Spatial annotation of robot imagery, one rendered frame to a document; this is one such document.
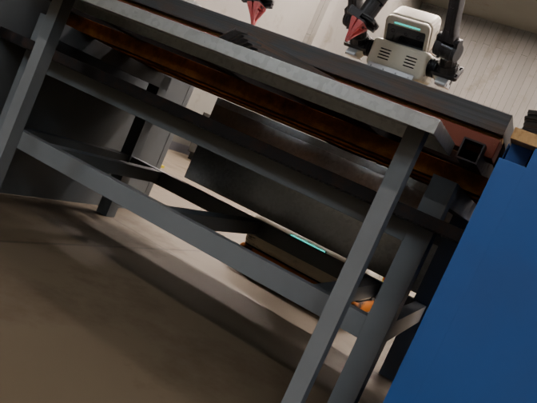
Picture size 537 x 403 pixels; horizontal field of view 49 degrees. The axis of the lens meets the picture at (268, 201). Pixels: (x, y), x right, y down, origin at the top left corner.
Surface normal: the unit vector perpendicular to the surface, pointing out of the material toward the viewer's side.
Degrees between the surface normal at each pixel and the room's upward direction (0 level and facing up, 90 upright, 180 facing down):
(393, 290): 90
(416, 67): 98
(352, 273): 90
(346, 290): 90
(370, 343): 90
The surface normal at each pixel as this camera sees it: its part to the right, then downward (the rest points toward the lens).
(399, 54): -0.47, 0.03
